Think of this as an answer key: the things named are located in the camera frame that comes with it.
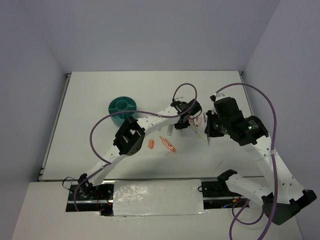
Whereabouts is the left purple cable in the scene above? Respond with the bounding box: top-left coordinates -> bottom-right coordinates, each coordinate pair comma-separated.
73,83 -> 198,212

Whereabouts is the orange utility cutter pen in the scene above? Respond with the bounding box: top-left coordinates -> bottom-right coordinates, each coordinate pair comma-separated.
159,136 -> 176,152

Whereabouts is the clear pen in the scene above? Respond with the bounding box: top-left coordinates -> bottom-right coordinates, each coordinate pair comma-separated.
166,125 -> 173,136

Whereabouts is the yellow thin pen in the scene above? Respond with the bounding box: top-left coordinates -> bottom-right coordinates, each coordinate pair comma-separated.
190,126 -> 205,140

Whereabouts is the teal round organizer container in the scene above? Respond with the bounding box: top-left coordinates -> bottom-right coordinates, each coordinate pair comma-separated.
108,96 -> 137,127

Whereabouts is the orange marker cap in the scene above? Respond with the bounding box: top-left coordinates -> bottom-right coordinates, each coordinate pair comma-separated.
148,139 -> 154,149

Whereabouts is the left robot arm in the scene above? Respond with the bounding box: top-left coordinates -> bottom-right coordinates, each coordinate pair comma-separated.
73,99 -> 202,200

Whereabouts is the silver foil cover plate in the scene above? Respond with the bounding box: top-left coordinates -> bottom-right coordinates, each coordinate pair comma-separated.
112,179 -> 205,217

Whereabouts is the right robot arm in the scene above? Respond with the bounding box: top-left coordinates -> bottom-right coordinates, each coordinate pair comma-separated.
204,95 -> 317,226

